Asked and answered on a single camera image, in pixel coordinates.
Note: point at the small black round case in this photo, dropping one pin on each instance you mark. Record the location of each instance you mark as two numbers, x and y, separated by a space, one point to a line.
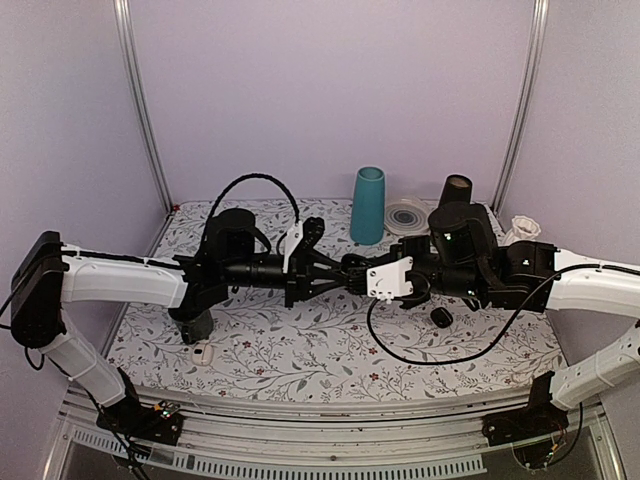
441 317

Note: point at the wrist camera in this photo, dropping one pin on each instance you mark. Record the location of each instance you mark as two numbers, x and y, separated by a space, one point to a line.
384 282
302 237

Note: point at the floral patterned table mat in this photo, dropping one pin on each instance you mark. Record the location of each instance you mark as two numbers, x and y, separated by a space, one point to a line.
335 348

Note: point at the teal cylindrical vase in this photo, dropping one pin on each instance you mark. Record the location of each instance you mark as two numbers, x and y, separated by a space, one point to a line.
368 206

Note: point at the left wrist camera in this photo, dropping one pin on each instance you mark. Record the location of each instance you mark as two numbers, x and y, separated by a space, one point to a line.
302 237

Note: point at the white square earbud case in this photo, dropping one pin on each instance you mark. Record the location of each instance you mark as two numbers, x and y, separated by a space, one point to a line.
202 354

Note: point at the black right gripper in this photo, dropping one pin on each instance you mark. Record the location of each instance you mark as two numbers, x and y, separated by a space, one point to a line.
414 243

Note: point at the right rear aluminium frame post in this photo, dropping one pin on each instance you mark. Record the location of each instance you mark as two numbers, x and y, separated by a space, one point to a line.
525 96

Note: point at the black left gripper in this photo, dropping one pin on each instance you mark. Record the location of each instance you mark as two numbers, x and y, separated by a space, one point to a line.
302 273

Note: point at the dark brown tall vase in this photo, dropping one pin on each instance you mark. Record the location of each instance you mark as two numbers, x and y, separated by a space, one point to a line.
457 188

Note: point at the left rear aluminium frame post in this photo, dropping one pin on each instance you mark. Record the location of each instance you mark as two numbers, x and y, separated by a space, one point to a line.
125 31

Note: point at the front aluminium rail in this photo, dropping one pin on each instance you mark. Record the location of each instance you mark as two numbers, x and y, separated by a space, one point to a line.
416 439

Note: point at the white swirl ceramic dish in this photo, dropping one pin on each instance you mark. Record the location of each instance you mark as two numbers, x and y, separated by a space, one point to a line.
406 216

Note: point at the dark grey mug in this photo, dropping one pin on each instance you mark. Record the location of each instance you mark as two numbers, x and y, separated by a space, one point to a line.
193 327

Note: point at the black gold-trimmed earbud charging case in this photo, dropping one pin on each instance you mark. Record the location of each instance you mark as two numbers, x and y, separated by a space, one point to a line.
352 261

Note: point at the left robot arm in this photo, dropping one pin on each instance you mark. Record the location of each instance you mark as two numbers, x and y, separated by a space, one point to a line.
232 252

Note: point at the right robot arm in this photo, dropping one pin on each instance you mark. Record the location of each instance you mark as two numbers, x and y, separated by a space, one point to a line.
461 258

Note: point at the white ribbed vase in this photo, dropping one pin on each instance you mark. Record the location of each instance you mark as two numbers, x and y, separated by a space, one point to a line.
522 228

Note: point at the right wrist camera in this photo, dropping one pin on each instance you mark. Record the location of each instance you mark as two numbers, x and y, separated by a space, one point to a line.
384 282

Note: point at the aluminium frame post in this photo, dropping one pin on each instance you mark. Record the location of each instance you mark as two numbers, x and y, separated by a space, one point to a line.
125 31
525 96

